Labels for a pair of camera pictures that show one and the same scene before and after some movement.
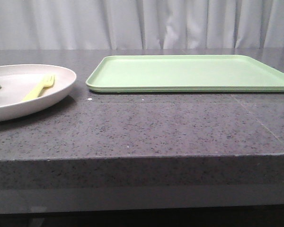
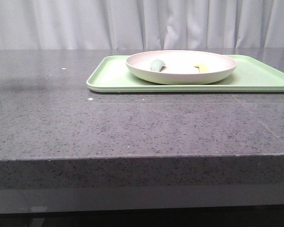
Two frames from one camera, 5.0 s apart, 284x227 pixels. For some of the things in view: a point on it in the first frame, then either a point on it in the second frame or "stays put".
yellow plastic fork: x=47 y=82 -> x=202 y=68
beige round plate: x=17 y=81 -> x=181 y=67
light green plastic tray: x=186 y=74 stays put
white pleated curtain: x=141 y=24 stays put
